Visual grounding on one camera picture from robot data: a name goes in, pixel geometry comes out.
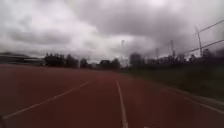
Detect green grass bank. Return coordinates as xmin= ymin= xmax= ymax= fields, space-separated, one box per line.
xmin=127 ymin=65 xmax=224 ymax=101

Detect row of dark trees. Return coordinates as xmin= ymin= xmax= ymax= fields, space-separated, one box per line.
xmin=43 ymin=48 xmax=224 ymax=70

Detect tall pole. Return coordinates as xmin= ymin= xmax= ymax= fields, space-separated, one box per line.
xmin=195 ymin=25 xmax=204 ymax=58
xmin=170 ymin=39 xmax=176 ymax=58

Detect overhead wires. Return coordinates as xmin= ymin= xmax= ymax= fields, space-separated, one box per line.
xmin=185 ymin=19 xmax=224 ymax=54

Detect low building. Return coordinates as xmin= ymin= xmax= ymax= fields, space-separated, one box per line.
xmin=0 ymin=52 xmax=44 ymax=66

